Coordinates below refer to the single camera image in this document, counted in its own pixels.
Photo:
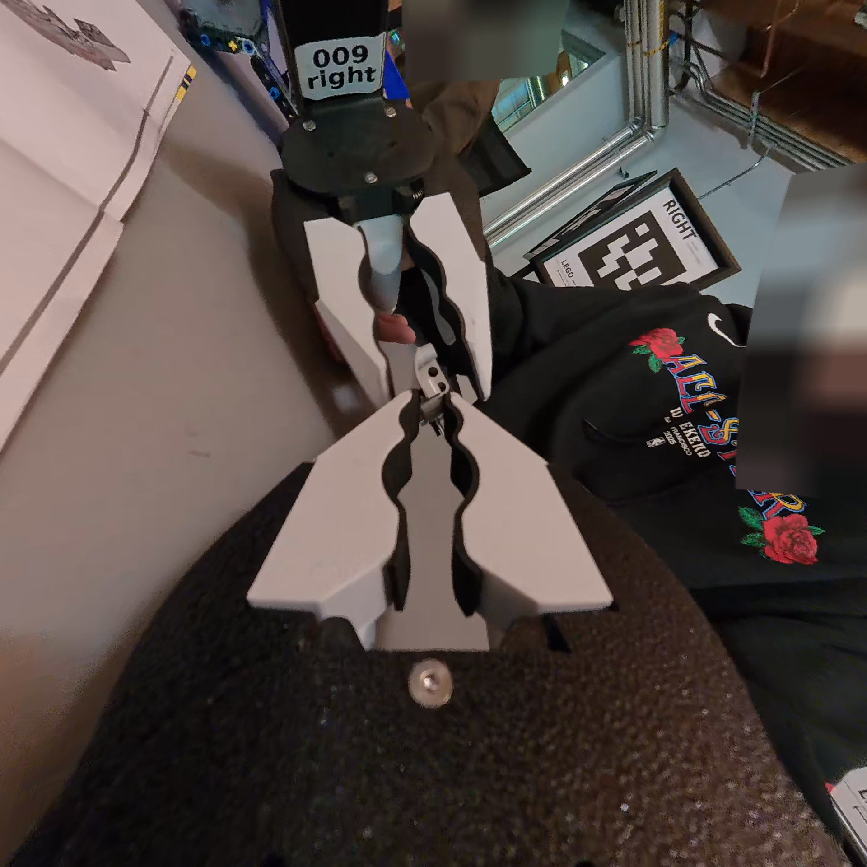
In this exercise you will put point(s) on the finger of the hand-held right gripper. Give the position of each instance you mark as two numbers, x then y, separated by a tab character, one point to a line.
464	271
342	284

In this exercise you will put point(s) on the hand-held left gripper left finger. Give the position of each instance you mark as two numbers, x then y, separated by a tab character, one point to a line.
325	542

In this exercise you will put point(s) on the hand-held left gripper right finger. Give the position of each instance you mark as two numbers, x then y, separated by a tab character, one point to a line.
528	542

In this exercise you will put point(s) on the grey toy beam assembly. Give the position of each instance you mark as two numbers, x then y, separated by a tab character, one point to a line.
428	376

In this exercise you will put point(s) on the grey desk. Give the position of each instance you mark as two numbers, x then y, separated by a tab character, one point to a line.
169	379

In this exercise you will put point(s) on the person's right hand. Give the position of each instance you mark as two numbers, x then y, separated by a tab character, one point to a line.
396	330

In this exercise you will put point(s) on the black printed hoodie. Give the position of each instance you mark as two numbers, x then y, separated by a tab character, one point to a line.
609	420

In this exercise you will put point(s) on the framed black white sign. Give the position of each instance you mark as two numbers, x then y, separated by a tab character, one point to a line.
643	250

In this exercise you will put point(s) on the dark pants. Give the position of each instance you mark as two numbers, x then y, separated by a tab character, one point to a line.
779	677

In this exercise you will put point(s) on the white instruction booklet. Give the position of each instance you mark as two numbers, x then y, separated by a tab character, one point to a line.
61	169

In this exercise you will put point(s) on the white red card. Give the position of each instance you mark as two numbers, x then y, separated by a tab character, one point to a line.
852	806

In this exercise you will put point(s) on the toy vehicle frame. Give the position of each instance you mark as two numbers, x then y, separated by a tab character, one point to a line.
230	27

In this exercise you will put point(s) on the grey wall pipes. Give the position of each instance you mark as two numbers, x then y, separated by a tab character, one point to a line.
643	101

